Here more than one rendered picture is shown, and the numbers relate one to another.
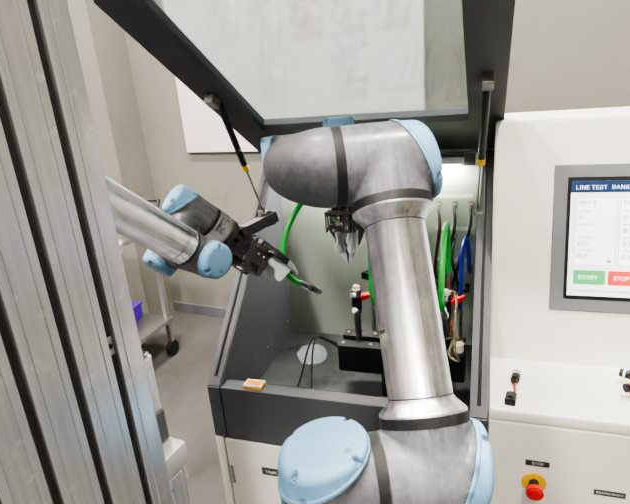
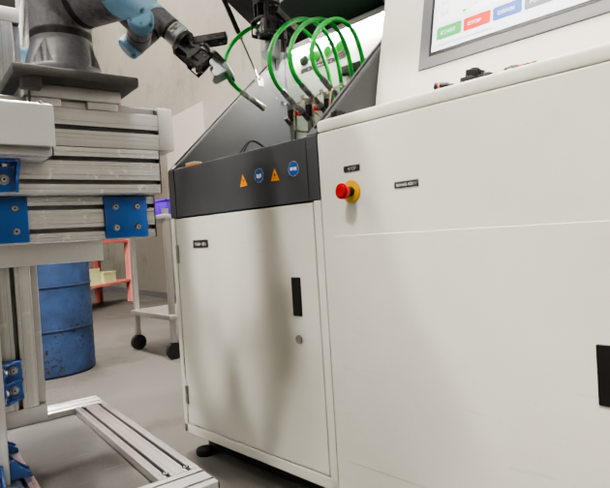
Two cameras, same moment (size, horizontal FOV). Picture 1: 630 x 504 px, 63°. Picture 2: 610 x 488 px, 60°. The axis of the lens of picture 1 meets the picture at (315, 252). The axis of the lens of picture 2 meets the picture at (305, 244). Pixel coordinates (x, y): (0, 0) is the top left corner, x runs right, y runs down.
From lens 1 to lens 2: 1.35 m
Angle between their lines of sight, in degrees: 31
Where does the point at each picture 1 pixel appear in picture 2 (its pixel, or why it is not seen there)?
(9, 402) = not seen: outside the picture
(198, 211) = (159, 15)
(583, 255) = (444, 13)
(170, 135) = not seen: hidden behind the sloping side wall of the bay
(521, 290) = (399, 62)
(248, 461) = (186, 237)
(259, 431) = (192, 203)
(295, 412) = (209, 176)
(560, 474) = (368, 174)
